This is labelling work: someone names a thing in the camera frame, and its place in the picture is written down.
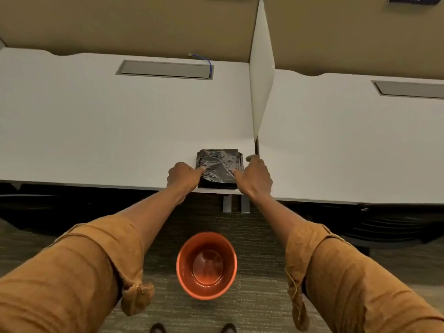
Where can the person's left hand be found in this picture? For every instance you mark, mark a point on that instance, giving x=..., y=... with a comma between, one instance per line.
x=182, y=178

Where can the person's right hand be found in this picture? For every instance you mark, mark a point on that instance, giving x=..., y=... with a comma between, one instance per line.
x=256, y=180

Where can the black plastic bag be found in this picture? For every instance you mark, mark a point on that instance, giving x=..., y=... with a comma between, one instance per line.
x=218, y=162

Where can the orange waste bin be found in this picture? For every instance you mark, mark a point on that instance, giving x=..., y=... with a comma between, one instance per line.
x=206, y=267

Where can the person's right forearm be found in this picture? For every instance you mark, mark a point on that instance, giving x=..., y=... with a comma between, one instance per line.
x=281, y=218

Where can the person's left forearm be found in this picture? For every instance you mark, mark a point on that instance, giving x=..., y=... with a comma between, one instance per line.
x=152, y=218

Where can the white desk divider panel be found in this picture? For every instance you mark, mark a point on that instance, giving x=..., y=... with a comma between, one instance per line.
x=262, y=76

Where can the black office chair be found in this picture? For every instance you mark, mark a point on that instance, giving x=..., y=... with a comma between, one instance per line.
x=34, y=211
x=388, y=225

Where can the brown right sleeve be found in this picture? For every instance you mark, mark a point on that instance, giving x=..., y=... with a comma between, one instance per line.
x=357, y=287

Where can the brown sleeve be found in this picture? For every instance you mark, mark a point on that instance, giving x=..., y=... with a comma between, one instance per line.
x=357, y=287
x=62, y=280

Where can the brown leather right shoe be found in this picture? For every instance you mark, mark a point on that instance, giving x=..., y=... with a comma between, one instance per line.
x=229, y=328

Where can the brown leather shoe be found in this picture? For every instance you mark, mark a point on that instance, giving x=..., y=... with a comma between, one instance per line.
x=157, y=328
x=229, y=328

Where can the brown leather left shoe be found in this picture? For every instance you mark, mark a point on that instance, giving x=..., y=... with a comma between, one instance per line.
x=157, y=328

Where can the brown left sleeve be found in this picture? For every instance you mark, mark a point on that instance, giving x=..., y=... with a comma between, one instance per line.
x=62, y=280

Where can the beige partition panel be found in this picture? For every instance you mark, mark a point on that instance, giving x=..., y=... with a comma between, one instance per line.
x=347, y=34
x=121, y=24

